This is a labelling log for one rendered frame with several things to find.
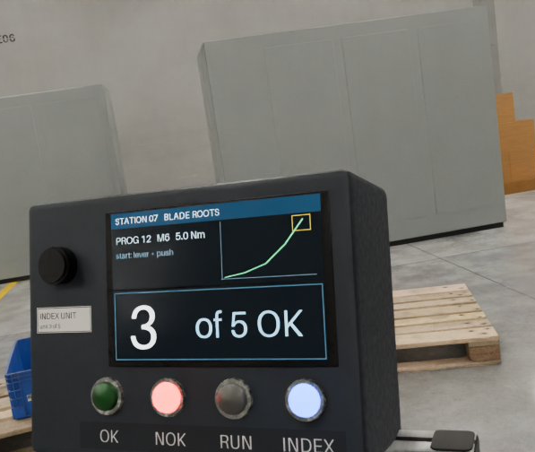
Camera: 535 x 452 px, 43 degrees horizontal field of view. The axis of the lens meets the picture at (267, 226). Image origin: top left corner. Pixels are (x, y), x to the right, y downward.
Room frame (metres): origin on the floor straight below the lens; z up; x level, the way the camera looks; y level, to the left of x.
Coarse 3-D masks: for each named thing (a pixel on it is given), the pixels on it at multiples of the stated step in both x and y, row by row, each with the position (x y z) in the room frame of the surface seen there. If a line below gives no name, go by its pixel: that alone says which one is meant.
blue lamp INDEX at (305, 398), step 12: (300, 384) 0.41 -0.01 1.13; (312, 384) 0.40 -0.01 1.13; (288, 396) 0.41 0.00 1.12; (300, 396) 0.40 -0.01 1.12; (312, 396) 0.40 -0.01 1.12; (324, 396) 0.40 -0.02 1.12; (288, 408) 0.41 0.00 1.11; (300, 408) 0.40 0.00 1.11; (312, 408) 0.40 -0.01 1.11; (324, 408) 0.40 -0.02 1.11; (300, 420) 0.40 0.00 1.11; (312, 420) 0.40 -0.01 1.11
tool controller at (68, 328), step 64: (192, 192) 0.47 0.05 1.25; (256, 192) 0.45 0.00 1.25; (320, 192) 0.43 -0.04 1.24; (384, 192) 0.52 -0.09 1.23; (64, 256) 0.49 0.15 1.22; (128, 256) 0.48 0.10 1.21; (192, 256) 0.46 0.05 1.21; (256, 256) 0.44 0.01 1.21; (320, 256) 0.42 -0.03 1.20; (384, 256) 0.49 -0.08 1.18; (64, 320) 0.49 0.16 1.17; (192, 320) 0.45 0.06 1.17; (256, 320) 0.43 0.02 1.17; (320, 320) 0.41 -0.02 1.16; (384, 320) 0.47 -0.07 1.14; (64, 384) 0.48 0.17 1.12; (128, 384) 0.46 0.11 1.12; (192, 384) 0.44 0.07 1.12; (256, 384) 0.42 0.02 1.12; (320, 384) 0.41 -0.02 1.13; (384, 384) 0.45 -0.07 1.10; (64, 448) 0.47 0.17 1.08; (128, 448) 0.45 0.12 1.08; (192, 448) 0.43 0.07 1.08; (256, 448) 0.41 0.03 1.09; (320, 448) 0.40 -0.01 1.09; (384, 448) 0.43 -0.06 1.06
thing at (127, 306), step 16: (128, 304) 0.47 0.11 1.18; (144, 304) 0.47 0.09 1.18; (160, 304) 0.46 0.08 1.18; (128, 320) 0.47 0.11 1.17; (144, 320) 0.46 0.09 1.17; (160, 320) 0.46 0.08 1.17; (128, 336) 0.47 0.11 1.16; (144, 336) 0.46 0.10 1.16; (160, 336) 0.46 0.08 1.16; (128, 352) 0.46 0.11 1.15; (144, 352) 0.46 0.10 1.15; (160, 352) 0.45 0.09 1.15
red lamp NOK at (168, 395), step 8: (160, 384) 0.44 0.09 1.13; (168, 384) 0.44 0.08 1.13; (176, 384) 0.44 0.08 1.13; (152, 392) 0.45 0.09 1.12; (160, 392) 0.44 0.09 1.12; (168, 392) 0.44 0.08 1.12; (176, 392) 0.44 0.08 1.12; (184, 392) 0.44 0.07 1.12; (152, 400) 0.44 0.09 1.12; (160, 400) 0.44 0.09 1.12; (168, 400) 0.44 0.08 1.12; (176, 400) 0.44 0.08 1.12; (184, 400) 0.44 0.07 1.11; (160, 408) 0.44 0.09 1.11; (168, 408) 0.44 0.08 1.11; (176, 408) 0.44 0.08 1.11; (168, 416) 0.44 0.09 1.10
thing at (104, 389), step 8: (96, 384) 0.47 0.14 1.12; (104, 384) 0.46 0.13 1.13; (112, 384) 0.46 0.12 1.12; (96, 392) 0.46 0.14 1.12; (104, 392) 0.46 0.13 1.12; (112, 392) 0.46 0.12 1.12; (120, 392) 0.46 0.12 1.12; (96, 400) 0.46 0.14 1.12; (104, 400) 0.46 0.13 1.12; (112, 400) 0.46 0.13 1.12; (120, 400) 0.46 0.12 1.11; (96, 408) 0.46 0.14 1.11; (104, 408) 0.46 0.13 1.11; (112, 408) 0.46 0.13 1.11; (120, 408) 0.46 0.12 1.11
